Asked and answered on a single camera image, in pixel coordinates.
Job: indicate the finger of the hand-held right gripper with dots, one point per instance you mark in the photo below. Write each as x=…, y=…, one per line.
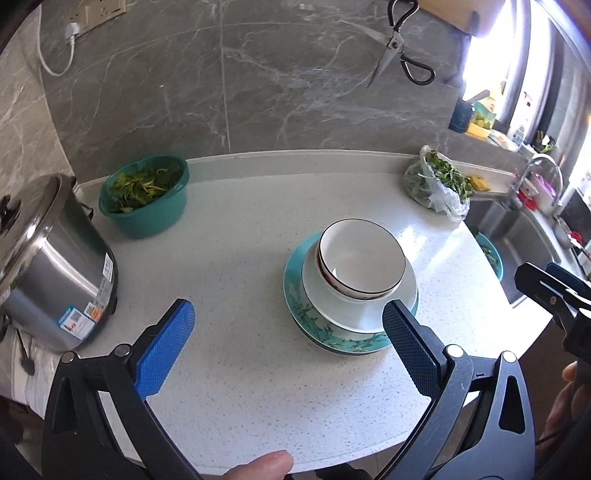
x=540, y=284
x=568, y=277

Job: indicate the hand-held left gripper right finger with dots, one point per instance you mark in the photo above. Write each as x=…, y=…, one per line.
x=411, y=350

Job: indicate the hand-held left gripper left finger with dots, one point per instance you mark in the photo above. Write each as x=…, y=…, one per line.
x=161, y=350

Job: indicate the large white bowl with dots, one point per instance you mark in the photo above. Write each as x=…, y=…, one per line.
x=360, y=318

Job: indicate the small white bowl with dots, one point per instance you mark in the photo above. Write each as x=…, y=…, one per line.
x=360, y=254

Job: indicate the deep teal plate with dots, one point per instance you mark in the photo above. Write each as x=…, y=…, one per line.
x=300, y=304

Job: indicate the person's right hand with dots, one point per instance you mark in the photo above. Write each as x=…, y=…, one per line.
x=561, y=406

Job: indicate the person's left hand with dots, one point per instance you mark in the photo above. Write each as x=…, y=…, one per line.
x=263, y=468

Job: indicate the teal basin of greens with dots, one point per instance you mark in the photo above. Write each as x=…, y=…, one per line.
x=495, y=258

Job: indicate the red mat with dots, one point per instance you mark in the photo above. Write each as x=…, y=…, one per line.
x=526, y=201

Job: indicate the chrome faucet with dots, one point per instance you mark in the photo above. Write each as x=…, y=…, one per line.
x=513, y=196

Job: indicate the metal bowl with purple lid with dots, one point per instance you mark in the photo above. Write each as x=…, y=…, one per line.
x=547, y=184

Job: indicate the yellow sponge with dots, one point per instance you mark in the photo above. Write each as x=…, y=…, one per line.
x=481, y=183

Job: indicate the stainless steel rice cooker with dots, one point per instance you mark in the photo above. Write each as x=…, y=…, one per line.
x=60, y=277

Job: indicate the green basin of greens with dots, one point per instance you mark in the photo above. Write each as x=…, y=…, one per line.
x=147, y=217

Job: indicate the clear plastic bag of greens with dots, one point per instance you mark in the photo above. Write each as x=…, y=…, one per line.
x=438, y=180

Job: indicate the white wipes pack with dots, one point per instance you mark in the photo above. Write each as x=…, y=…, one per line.
x=503, y=141

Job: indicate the white spray bottle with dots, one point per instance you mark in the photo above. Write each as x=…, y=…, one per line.
x=519, y=134

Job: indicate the yellow detergent bottle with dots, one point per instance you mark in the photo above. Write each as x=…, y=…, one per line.
x=480, y=131

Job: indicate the blue utensil holder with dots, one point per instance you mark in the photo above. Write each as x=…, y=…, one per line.
x=461, y=117

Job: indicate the window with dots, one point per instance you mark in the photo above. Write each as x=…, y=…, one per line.
x=489, y=46

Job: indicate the black kitchen scissors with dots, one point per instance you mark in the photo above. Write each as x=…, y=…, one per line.
x=392, y=44

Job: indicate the wooden cutting board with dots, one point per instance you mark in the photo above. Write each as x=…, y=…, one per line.
x=452, y=9

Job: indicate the wall power outlet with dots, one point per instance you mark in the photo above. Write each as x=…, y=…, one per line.
x=99, y=9

